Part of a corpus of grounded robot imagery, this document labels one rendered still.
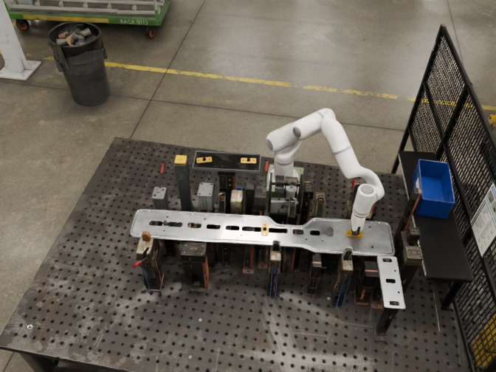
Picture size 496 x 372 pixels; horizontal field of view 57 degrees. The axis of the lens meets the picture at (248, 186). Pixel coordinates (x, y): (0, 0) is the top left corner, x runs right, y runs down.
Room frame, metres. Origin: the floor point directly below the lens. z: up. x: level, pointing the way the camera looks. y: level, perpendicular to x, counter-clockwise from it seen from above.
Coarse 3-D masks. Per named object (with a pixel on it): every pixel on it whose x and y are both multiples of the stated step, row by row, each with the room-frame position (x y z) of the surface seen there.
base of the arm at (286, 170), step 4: (276, 164) 2.01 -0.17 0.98; (292, 164) 2.02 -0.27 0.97; (276, 168) 2.01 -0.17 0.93; (280, 168) 1.99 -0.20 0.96; (284, 168) 1.99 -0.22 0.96; (288, 168) 1.99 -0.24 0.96; (292, 168) 2.02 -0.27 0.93; (272, 172) 2.10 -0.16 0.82; (276, 172) 2.02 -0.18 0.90; (280, 172) 1.99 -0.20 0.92; (284, 172) 1.99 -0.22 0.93; (288, 172) 2.00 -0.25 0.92; (292, 172) 2.03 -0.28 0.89; (296, 172) 2.09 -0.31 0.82; (272, 176) 2.06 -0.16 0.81; (284, 176) 1.99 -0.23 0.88; (292, 176) 2.04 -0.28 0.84; (296, 176) 2.06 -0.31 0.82; (272, 180) 2.03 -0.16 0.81; (284, 180) 2.00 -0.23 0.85
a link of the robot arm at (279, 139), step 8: (304, 120) 1.77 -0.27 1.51; (312, 120) 1.77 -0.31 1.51; (320, 120) 1.78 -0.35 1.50; (288, 128) 1.93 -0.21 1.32; (296, 128) 1.75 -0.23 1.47; (304, 128) 1.74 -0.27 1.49; (312, 128) 1.74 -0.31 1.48; (320, 128) 1.77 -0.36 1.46; (272, 136) 1.98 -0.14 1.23; (280, 136) 1.95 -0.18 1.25; (288, 136) 1.91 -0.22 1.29; (296, 136) 1.74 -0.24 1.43; (304, 136) 1.72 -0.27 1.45; (272, 144) 1.96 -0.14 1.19; (280, 144) 1.93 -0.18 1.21; (288, 144) 1.92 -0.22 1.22
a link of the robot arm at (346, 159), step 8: (336, 152) 1.59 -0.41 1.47; (344, 152) 1.58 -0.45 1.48; (352, 152) 1.59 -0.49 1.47; (344, 160) 1.55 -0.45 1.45; (352, 160) 1.55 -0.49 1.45; (344, 168) 1.54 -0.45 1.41; (352, 168) 1.53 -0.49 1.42; (360, 168) 1.54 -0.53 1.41; (352, 176) 1.51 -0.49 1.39; (360, 176) 1.55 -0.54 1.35; (368, 176) 1.54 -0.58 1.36; (376, 176) 1.54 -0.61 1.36; (368, 184) 1.54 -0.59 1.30; (376, 184) 1.52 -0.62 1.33; (376, 192) 1.48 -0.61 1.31; (384, 192) 1.50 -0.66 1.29
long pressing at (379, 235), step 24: (144, 216) 1.57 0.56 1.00; (168, 216) 1.57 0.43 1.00; (192, 216) 1.57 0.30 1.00; (216, 216) 1.57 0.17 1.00; (240, 216) 1.58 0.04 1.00; (264, 216) 1.58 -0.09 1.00; (192, 240) 1.42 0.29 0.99; (216, 240) 1.42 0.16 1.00; (240, 240) 1.42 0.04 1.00; (264, 240) 1.42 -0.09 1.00; (288, 240) 1.42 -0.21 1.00; (312, 240) 1.42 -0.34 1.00; (336, 240) 1.43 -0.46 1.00; (360, 240) 1.43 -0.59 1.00; (384, 240) 1.43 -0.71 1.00
